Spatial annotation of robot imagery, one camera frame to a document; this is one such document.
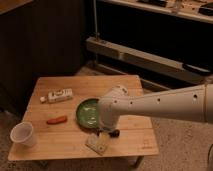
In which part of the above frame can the dark wooden cabinet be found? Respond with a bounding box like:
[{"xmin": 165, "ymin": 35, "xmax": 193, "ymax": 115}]
[{"xmin": 0, "ymin": 0, "xmax": 85, "ymax": 115}]

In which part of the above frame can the green plate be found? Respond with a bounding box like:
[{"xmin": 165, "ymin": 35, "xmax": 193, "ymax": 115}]
[{"xmin": 76, "ymin": 98, "xmax": 99, "ymax": 129}]

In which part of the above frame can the white lying bottle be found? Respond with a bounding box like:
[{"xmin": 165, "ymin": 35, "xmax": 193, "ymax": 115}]
[{"xmin": 40, "ymin": 88, "xmax": 73, "ymax": 103}]

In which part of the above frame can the orange carrot toy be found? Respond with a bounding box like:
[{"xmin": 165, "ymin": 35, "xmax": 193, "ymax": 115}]
[{"xmin": 46, "ymin": 116, "xmax": 67, "ymax": 125}]

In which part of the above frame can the white upper shelf board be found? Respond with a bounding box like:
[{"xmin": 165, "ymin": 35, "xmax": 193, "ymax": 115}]
[{"xmin": 100, "ymin": 0, "xmax": 213, "ymax": 24}]

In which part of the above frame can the grey metal shelf rail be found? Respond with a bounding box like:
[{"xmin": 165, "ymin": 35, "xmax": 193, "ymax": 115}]
[{"xmin": 86, "ymin": 37, "xmax": 213, "ymax": 84}]

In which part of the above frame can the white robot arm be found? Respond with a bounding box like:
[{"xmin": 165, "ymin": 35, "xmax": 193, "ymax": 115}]
[{"xmin": 97, "ymin": 84, "xmax": 213, "ymax": 133}]

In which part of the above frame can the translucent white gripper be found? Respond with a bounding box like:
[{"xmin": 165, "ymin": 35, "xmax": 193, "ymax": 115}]
[{"xmin": 96, "ymin": 126, "xmax": 116, "ymax": 146}]

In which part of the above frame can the wooden table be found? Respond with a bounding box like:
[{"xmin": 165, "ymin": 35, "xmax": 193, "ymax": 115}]
[{"xmin": 8, "ymin": 75, "xmax": 159, "ymax": 161}]

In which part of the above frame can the white plastic cup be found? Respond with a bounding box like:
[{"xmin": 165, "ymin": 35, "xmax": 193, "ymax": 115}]
[{"xmin": 10, "ymin": 122, "xmax": 37, "ymax": 147}]

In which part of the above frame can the white sponge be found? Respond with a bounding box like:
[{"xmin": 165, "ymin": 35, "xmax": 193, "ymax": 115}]
[{"xmin": 85, "ymin": 134, "xmax": 108, "ymax": 155}]

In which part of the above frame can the vertical metal pole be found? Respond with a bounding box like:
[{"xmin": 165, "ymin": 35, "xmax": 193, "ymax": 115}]
[{"xmin": 93, "ymin": 0, "xmax": 99, "ymax": 41}]

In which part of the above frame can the black eraser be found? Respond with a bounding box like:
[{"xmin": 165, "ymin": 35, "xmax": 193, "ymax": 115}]
[{"xmin": 112, "ymin": 130, "xmax": 120, "ymax": 137}]

